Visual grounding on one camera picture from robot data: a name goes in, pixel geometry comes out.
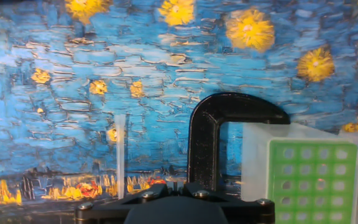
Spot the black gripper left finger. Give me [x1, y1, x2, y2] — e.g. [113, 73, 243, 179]
[74, 182, 174, 224]

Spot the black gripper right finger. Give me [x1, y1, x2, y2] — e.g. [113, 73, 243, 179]
[178, 182, 276, 224]

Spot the clear large pipette tip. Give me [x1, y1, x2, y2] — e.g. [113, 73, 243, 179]
[114, 113, 127, 200]

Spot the translucent box with green rack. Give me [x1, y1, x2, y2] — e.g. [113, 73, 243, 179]
[240, 122, 358, 224]

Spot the black C-clamp with steel screw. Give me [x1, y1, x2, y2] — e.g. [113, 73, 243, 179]
[186, 91, 291, 192]

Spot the blue and orange painted cloth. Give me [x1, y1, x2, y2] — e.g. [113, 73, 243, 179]
[0, 0, 358, 224]

